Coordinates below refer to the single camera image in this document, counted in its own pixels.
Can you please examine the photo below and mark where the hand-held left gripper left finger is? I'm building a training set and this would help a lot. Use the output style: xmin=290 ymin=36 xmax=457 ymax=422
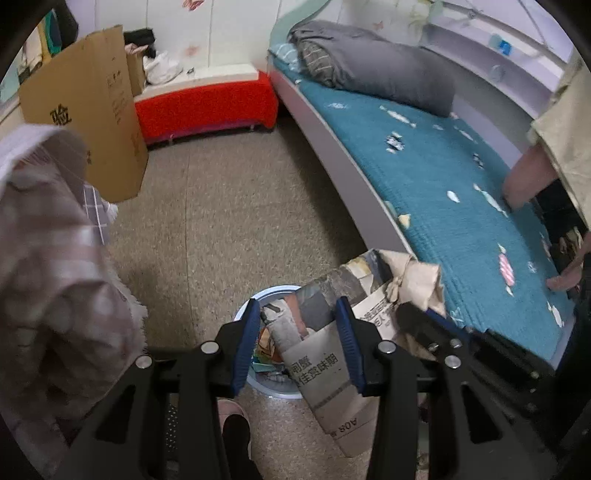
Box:
xmin=51 ymin=298 xmax=262 ymax=480

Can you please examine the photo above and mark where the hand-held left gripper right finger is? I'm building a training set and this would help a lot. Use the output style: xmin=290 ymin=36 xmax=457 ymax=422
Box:
xmin=335 ymin=295 xmax=551 ymax=480

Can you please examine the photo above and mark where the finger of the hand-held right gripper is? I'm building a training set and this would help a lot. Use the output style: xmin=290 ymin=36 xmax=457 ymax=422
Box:
xmin=396 ymin=302 xmax=482 ymax=360

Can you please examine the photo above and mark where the newspaper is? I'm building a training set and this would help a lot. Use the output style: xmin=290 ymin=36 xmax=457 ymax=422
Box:
xmin=261 ymin=249 xmax=446 ymax=457

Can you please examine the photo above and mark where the blue white plastic bin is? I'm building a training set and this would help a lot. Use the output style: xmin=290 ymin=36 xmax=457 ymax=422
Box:
xmin=233 ymin=284 xmax=305 ymax=402

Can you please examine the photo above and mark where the pink slipper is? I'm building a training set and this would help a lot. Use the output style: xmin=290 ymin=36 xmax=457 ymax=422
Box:
xmin=217 ymin=399 xmax=252 ymax=457

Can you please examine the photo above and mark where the pink slipper foot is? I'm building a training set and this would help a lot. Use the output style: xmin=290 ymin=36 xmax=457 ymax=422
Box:
xmin=222 ymin=414 xmax=264 ymax=480

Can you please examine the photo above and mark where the teal quilted bed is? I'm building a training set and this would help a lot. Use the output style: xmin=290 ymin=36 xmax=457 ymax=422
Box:
xmin=270 ymin=69 xmax=578 ymax=365

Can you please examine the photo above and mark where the bed with teal cover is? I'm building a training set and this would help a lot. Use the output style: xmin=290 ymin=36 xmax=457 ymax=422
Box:
xmin=267 ymin=0 xmax=578 ymax=370

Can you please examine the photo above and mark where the grey checked tablecloth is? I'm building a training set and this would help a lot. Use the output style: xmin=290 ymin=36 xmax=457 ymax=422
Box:
xmin=0 ymin=124 xmax=149 ymax=478

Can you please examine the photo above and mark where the red fabric bench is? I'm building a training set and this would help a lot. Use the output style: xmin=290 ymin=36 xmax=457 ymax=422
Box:
xmin=134 ymin=71 xmax=280 ymax=147

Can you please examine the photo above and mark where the grey duvet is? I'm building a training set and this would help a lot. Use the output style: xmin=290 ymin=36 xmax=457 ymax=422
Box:
xmin=288 ymin=19 xmax=455 ymax=118

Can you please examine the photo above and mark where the white slab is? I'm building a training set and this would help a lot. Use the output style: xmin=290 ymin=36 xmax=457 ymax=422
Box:
xmin=134 ymin=62 xmax=259 ymax=100

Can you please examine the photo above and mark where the grey checked blanket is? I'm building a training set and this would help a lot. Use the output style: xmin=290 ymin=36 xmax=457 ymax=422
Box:
xmin=298 ymin=41 xmax=338 ymax=88

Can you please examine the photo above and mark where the blue striped pillow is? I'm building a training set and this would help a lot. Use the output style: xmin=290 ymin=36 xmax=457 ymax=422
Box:
xmin=270 ymin=42 xmax=303 ymax=75

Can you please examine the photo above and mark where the white plastic bag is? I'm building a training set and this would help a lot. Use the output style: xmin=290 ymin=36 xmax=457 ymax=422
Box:
xmin=143 ymin=50 xmax=184 ymax=85

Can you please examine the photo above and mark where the large brown cardboard box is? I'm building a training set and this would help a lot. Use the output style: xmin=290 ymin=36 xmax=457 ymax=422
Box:
xmin=18 ymin=25 xmax=149 ymax=204

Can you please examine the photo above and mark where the small brown cardboard box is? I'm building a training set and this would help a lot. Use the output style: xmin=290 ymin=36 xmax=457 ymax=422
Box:
xmin=124 ymin=48 xmax=147 ymax=95

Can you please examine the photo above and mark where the white wardrobe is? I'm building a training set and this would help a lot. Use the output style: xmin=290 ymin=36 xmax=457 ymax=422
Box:
xmin=139 ymin=0 xmax=296 ymax=75

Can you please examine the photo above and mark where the black clothes heap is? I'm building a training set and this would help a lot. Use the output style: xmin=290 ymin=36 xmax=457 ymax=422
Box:
xmin=124 ymin=28 xmax=155 ymax=47

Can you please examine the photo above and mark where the row of hanging clothes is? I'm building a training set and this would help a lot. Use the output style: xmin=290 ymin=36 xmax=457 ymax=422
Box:
xmin=18 ymin=9 xmax=79 ymax=84

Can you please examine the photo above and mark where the lilac wall shelf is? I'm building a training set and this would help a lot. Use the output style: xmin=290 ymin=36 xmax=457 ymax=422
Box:
xmin=425 ymin=0 xmax=573 ymax=107

